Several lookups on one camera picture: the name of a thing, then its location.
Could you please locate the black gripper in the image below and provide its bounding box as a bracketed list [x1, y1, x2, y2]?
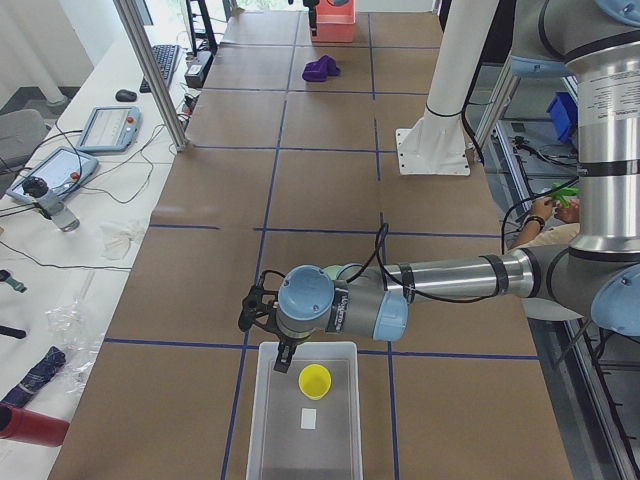
[273, 320, 313, 374]

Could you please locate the yellow plastic cup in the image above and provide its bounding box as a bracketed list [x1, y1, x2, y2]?
[298, 364, 332, 401]

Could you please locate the purple cloth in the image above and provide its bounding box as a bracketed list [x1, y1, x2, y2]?
[301, 55, 341, 83]

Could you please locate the translucent white plastic bin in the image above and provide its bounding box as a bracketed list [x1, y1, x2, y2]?
[246, 342, 363, 479]

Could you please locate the white crumpled tissue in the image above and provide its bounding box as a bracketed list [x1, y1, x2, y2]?
[99, 220, 146, 260]

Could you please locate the folded dark umbrella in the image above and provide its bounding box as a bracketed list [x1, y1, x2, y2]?
[1, 346, 66, 408]

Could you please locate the red bottle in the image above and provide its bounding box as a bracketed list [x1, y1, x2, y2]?
[1, 404, 70, 447]

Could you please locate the teach pendant far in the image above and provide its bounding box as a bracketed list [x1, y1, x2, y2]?
[76, 106, 141, 154]

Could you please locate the teach pendant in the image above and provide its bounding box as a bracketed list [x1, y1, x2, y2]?
[76, 106, 141, 154]
[6, 147, 98, 204]

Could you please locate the teach pendant near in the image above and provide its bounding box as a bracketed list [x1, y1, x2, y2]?
[6, 147, 98, 204]

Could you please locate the seated person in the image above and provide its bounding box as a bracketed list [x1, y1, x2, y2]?
[509, 196, 581, 250]

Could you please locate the clear water bottle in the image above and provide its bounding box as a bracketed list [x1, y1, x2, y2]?
[22, 176, 80, 232]

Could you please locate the black computer mouse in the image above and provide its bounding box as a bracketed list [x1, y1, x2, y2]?
[115, 89, 137, 103]

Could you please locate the black keyboard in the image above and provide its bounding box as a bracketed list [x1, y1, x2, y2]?
[152, 44, 181, 87]

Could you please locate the green plastic toy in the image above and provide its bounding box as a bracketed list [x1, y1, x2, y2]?
[548, 183, 580, 208]

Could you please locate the pink plastic bin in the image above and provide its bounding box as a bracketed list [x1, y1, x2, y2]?
[311, 0, 356, 43]

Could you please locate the blue storage bin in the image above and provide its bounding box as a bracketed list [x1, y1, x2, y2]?
[546, 92, 578, 144]

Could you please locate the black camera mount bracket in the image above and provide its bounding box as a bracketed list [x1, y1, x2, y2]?
[238, 285, 278, 334]

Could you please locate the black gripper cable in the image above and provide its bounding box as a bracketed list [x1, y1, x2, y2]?
[257, 222, 506, 304]

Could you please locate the white pedestal mount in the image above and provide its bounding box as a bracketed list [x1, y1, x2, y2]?
[396, 0, 499, 176]

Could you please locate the aluminium frame post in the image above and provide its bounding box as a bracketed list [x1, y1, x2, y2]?
[113, 0, 188, 152]

